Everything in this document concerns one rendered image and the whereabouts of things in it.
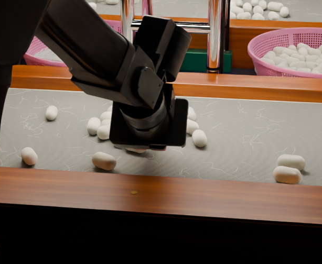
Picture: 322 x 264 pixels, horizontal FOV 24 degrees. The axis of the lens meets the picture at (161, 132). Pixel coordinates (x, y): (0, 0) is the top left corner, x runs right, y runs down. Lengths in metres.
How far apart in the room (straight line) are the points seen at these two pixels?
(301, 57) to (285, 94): 0.22
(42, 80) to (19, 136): 0.19
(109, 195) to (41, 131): 0.27
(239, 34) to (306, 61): 0.18
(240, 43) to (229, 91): 0.33
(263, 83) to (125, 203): 0.45
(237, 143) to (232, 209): 0.23
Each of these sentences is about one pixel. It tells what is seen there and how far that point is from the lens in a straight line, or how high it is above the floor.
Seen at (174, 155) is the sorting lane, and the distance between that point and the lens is 1.09.
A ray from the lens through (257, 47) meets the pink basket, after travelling 1.50.
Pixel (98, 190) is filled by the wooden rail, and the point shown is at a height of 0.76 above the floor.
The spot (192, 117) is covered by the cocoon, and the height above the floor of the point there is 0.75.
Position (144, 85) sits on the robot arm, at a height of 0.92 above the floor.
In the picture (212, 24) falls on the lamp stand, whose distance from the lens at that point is 1.30.
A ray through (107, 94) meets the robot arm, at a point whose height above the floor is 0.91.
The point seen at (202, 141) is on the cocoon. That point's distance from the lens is 1.11.
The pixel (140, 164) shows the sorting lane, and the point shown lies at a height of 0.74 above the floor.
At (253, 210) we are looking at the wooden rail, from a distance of 0.92.
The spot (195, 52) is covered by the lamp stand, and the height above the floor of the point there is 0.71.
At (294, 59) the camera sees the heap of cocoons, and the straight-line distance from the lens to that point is 1.47.
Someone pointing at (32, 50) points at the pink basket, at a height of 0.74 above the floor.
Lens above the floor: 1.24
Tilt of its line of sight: 25 degrees down
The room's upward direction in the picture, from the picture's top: straight up
